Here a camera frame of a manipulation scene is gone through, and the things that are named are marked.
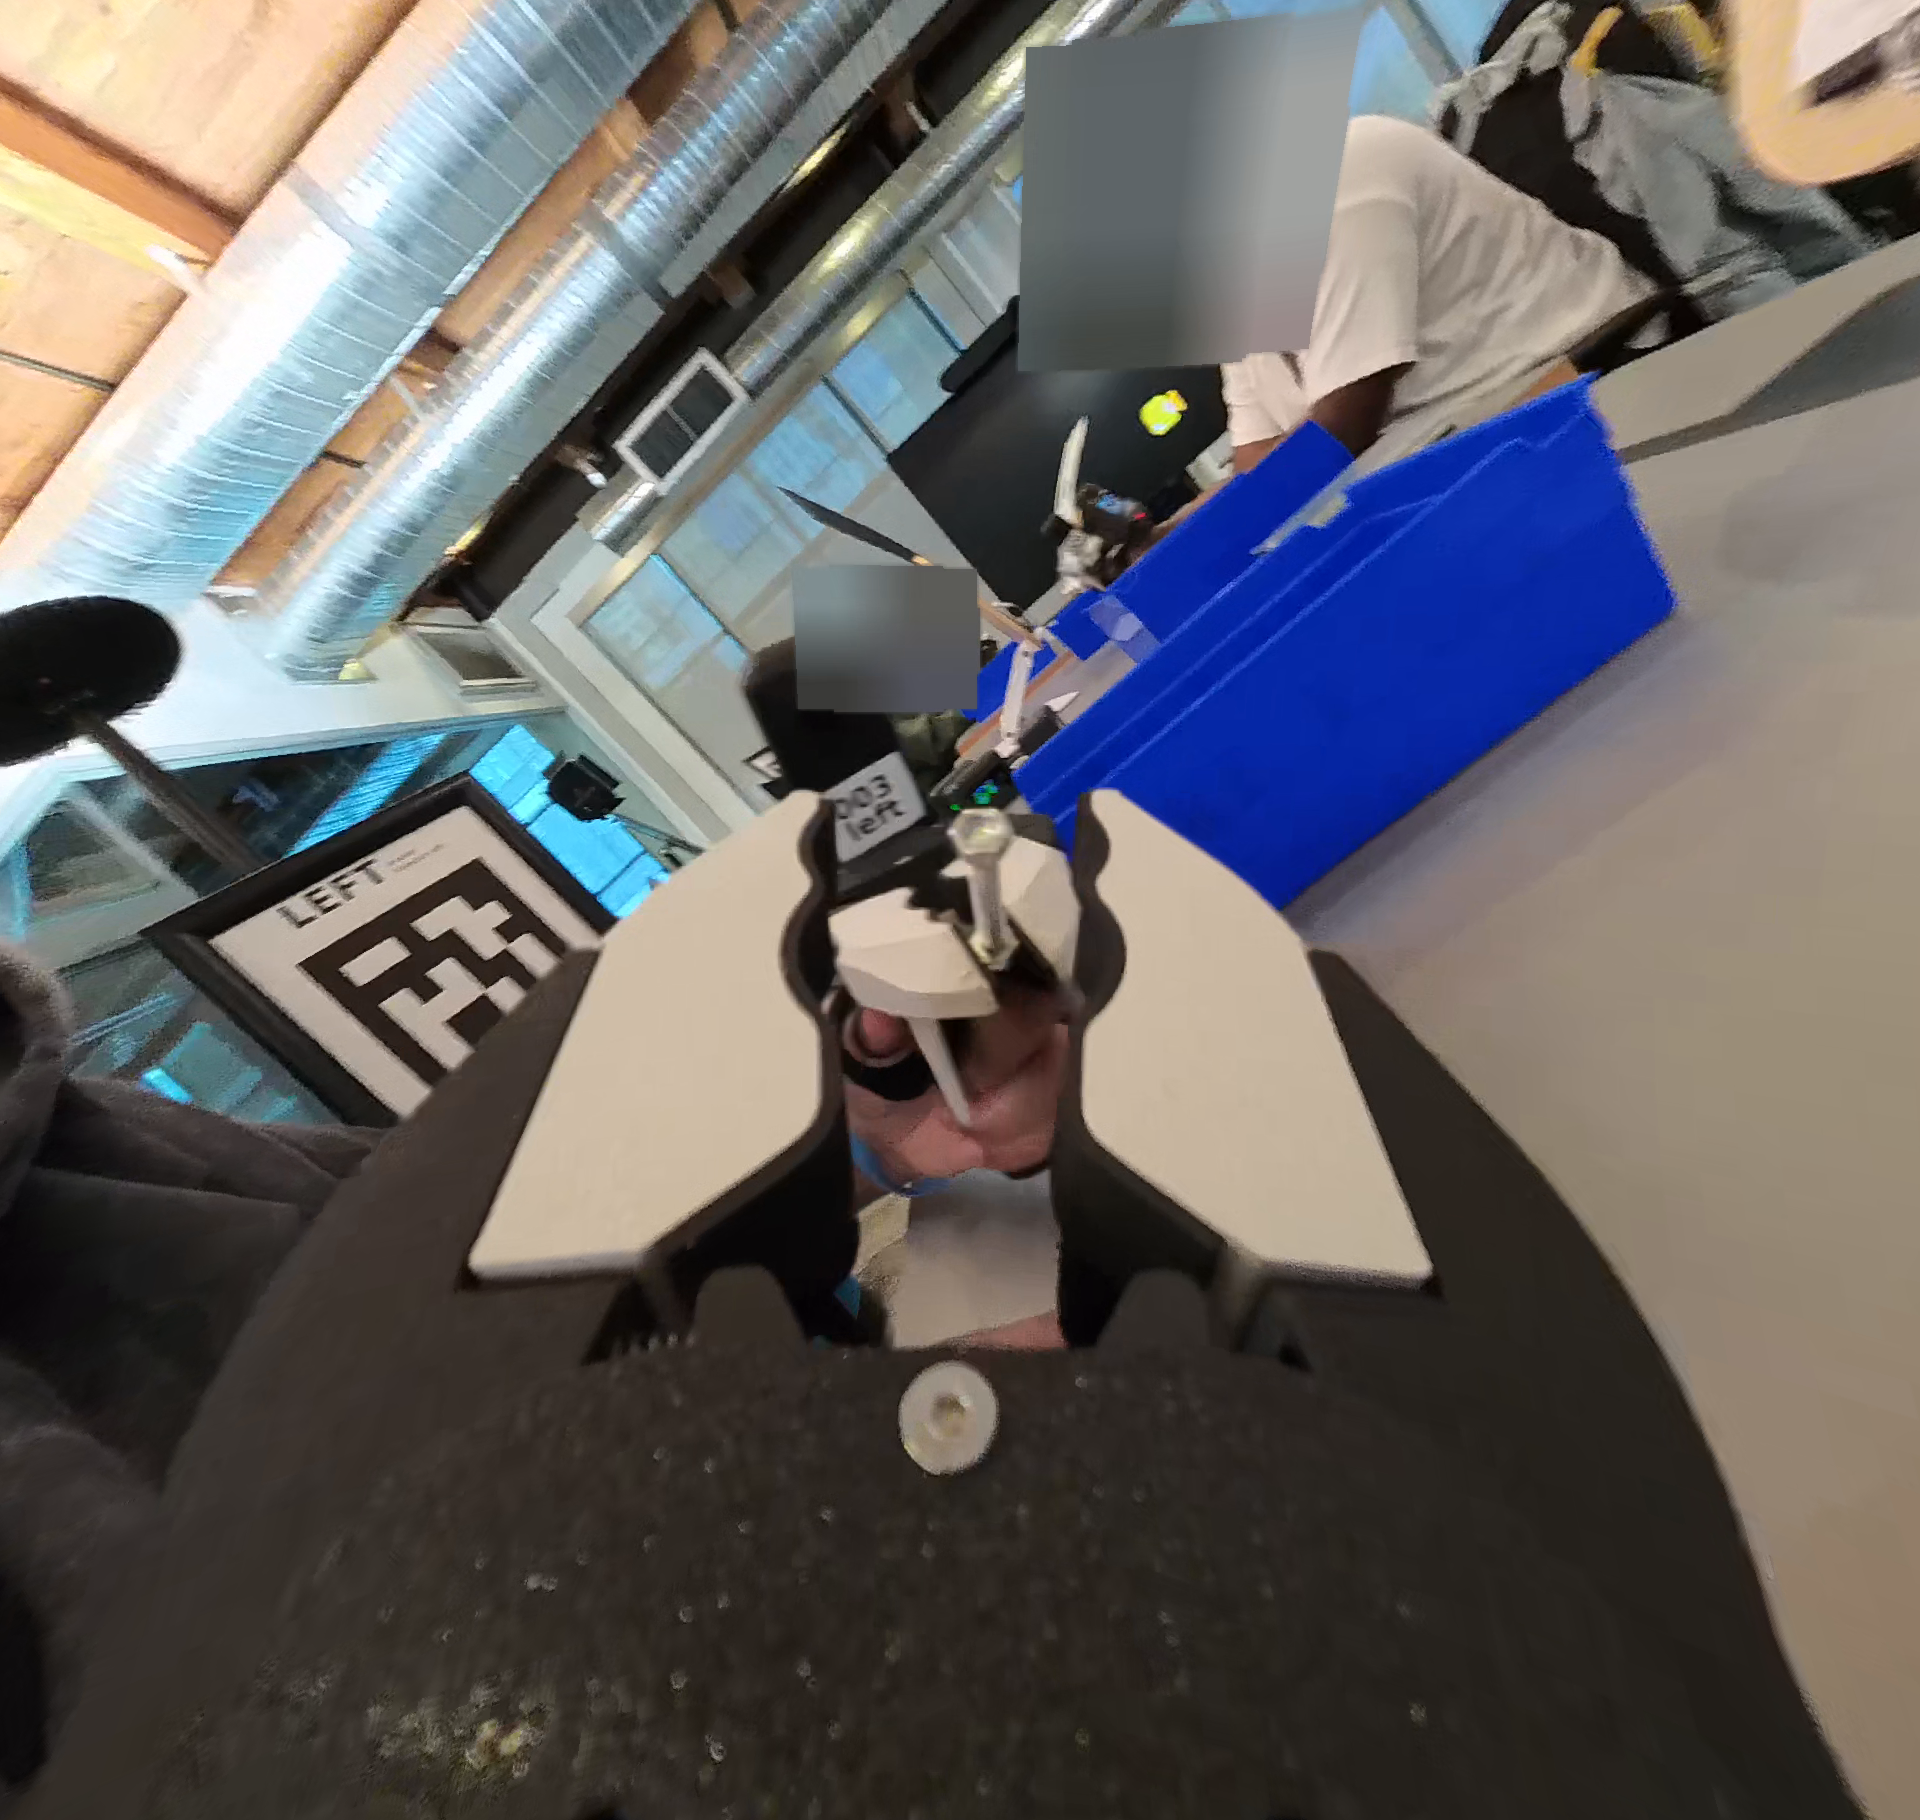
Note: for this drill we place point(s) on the person's left hand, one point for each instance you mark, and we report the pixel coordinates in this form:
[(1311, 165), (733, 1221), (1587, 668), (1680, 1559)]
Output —
[(1004, 1115)]

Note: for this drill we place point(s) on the black floor lamp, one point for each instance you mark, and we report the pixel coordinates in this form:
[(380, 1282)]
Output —
[(82, 664)]

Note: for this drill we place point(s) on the white document stand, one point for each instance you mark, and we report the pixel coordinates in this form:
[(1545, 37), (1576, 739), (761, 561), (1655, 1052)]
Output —
[(1028, 688)]

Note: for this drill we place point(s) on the yellow sticker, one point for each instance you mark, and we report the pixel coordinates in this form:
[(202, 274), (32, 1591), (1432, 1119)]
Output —
[(1163, 413)]

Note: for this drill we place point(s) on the thin long silver bolt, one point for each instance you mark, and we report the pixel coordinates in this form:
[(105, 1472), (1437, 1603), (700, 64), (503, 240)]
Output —
[(991, 912)]

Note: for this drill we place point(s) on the blue plastic bin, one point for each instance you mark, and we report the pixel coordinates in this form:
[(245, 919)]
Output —
[(1214, 531), (1351, 711)]

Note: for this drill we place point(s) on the denim jacket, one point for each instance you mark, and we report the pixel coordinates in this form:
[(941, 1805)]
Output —
[(1651, 154)]

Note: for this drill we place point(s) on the framed marker poster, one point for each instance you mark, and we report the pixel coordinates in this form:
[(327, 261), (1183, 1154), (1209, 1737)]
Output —
[(420, 981)]

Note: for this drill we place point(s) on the black television screen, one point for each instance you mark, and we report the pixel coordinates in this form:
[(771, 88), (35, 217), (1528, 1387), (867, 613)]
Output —
[(975, 501)]

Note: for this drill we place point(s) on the wooden stand board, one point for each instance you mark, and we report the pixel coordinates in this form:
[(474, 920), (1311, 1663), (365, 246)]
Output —
[(1763, 80)]

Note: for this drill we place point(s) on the black device with green display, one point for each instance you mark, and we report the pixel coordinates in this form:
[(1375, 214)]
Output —
[(978, 791)]

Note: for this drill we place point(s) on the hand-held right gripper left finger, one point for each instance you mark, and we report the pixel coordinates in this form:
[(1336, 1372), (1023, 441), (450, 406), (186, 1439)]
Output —
[(660, 1070)]

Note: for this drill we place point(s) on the grey desk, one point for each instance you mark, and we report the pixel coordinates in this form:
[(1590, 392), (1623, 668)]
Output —
[(1651, 1025)]

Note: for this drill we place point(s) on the blue wristband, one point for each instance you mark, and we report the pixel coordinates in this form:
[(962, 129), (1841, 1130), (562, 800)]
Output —
[(900, 1174)]

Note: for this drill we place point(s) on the small silver hex nut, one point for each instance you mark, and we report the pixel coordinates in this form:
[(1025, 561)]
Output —
[(982, 839)]

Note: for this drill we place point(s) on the ceiling air vent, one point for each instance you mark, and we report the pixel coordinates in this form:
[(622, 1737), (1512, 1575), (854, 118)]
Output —
[(683, 418)]

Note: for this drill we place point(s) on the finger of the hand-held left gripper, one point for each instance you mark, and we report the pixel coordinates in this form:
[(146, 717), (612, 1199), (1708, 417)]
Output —
[(1043, 898), (900, 964)]

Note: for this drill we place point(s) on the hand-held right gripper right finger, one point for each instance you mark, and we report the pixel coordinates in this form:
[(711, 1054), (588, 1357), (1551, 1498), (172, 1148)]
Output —
[(1245, 1085)]

